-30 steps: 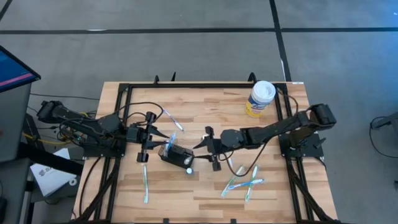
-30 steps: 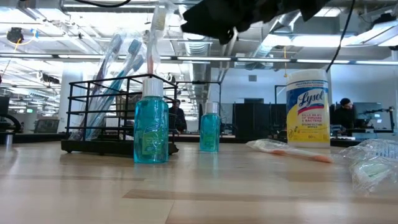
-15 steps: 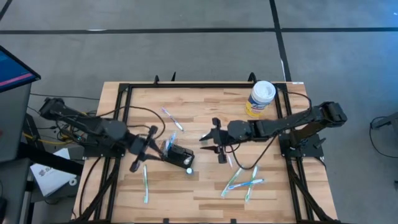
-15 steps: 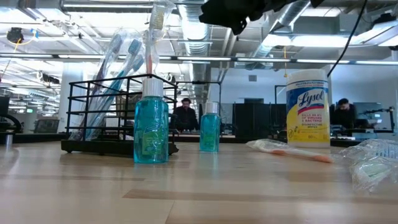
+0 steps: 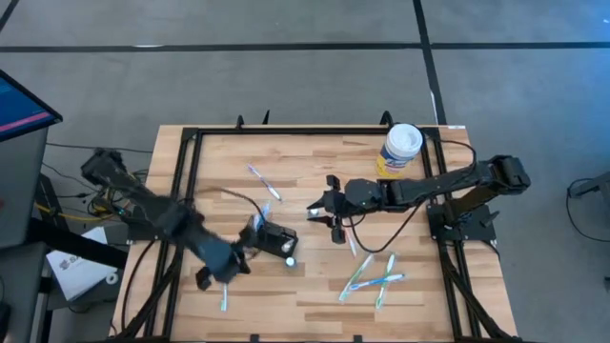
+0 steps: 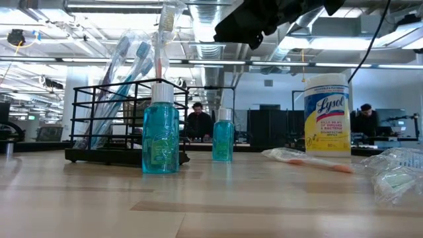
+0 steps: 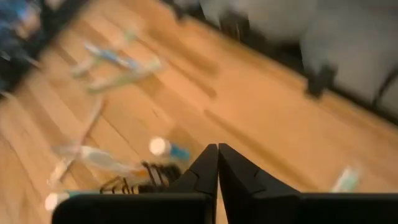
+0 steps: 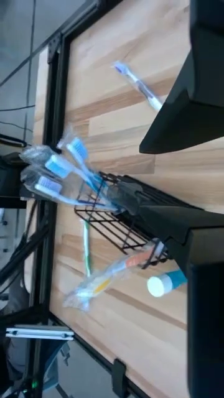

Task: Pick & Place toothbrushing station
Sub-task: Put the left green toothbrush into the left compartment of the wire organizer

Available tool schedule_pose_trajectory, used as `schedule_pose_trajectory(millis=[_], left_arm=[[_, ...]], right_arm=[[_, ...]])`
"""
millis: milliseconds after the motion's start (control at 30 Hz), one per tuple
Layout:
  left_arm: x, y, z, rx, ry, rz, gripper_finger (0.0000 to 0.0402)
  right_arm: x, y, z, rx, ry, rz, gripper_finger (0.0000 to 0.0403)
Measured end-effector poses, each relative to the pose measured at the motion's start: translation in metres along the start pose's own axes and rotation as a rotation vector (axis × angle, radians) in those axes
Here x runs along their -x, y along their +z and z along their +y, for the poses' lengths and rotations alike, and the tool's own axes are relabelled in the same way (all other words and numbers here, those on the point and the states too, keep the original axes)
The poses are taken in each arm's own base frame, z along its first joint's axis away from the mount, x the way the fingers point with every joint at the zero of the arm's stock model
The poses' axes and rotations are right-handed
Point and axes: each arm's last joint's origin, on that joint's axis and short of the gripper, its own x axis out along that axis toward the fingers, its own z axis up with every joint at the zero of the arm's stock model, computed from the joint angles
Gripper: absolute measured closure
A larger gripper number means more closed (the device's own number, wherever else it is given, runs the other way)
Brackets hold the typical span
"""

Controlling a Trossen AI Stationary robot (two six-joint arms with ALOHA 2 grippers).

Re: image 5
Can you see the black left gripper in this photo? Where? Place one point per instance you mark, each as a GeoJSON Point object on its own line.
{"type": "Point", "coordinates": [244, 262]}

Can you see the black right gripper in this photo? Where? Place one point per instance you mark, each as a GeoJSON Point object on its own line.
{"type": "Point", "coordinates": [339, 205]}

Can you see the orange toothbrush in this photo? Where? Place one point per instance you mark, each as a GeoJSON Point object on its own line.
{"type": "Point", "coordinates": [351, 245]}

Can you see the purple toothbrush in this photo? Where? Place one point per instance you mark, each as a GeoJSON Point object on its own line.
{"type": "Point", "coordinates": [287, 246]}
{"type": "Point", "coordinates": [264, 183]}

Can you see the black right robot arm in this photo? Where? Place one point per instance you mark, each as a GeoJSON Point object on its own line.
{"type": "Point", "coordinates": [429, 186]}

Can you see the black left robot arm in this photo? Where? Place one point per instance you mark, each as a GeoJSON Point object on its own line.
{"type": "Point", "coordinates": [157, 214]}

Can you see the small black clamp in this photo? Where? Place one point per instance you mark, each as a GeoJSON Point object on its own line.
{"type": "Point", "coordinates": [255, 338]}
{"type": "Point", "coordinates": [357, 338]}

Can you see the Lysol wipes canister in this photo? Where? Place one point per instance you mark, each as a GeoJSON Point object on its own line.
{"type": "Point", "coordinates": [402, 140]}

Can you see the black stand beam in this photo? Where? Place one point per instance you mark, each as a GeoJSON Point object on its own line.
{"type": "Point", "coordinates": [81, 246]}

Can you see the white paper booklet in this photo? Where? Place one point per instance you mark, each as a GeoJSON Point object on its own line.
{"type": "Point", "coordinates": [76, 276]}

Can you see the grey cabinet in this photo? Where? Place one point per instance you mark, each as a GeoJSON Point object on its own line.
{"type": "Point", "coordinates": [21, 190]}

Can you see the monitor with blue screen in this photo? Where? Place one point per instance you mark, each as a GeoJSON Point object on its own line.
{"type": "Point", "coordinates": [19, 109]}

